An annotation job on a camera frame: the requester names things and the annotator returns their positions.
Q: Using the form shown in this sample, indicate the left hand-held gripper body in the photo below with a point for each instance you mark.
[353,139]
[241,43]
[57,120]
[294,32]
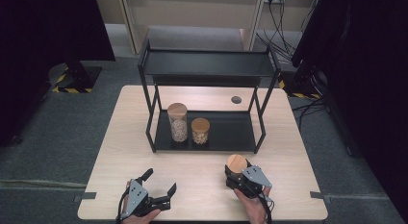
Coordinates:
[136,194]

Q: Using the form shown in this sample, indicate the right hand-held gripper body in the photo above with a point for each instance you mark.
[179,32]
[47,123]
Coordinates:
[255,182]

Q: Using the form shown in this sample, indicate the green-filled glass jar wooden lid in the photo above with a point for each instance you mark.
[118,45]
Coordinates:
[236,163]

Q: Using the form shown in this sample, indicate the black metal two-tier shelf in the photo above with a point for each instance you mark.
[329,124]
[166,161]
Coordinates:
[224,131]

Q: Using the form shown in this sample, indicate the small glass jar wooden lid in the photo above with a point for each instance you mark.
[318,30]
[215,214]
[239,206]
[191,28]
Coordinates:
[200,129]

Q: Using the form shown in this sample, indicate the tall glass jar wooden lid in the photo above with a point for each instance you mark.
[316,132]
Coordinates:
[178,121]

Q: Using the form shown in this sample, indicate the person's left hand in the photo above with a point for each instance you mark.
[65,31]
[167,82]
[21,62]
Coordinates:
[138,219]

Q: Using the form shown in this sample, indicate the person's right hand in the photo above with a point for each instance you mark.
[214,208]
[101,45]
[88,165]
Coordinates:
[251,208]

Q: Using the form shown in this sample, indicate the grey tape strip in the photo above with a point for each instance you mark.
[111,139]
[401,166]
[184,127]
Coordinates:
[317,195]
[86,196]

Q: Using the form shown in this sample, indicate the stand base with striped tape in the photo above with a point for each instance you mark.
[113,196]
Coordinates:
[77,79]
[300,86]

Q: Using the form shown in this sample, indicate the black curtain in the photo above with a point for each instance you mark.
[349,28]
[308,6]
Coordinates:
[38,41]
[369,73]

